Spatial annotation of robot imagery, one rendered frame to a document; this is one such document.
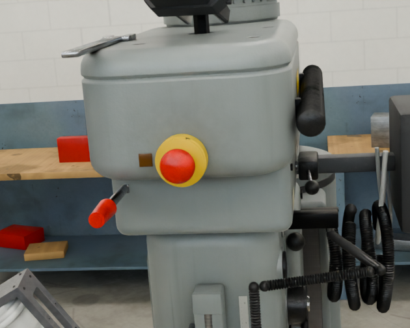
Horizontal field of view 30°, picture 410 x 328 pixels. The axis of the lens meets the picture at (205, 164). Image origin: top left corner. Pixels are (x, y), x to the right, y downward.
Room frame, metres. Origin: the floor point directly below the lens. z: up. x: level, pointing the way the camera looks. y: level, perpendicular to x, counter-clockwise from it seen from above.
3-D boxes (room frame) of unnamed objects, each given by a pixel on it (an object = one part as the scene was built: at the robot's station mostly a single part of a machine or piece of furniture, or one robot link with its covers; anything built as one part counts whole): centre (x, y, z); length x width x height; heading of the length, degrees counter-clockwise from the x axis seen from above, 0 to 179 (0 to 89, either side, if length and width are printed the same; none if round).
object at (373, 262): (1.02, -0.20, 1.58); 0.17 x 0.01 x 0.01; 14
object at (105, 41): (0.97, 0.12, 1.89); 0.24 x 0.04 x 0.01; 171
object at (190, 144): (0.88, 0.03, 1.76); 0.06 x 0.02 x 0.06; 81
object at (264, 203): (1.15, -0.02, 1.68); 0.34 x 0.24 x 0.10; 171
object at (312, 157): (1.15, -0.15, 1.66); 0.12 x 0.04 x 0.04; 171
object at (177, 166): (0.86, 0.03, 1.76); 0.04 x 0.03 x 0.04; 81
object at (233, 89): (1.12, -0.01, 1.81); 0.47 x 0.26 x 0.16; 171
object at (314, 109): (1.12, -0.16, 1.79); 0.45 x 0.04 x 0.04; 171
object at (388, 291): (1.34, -0.25, 1.45); 0.18 x 0.16 x 0.21; 171
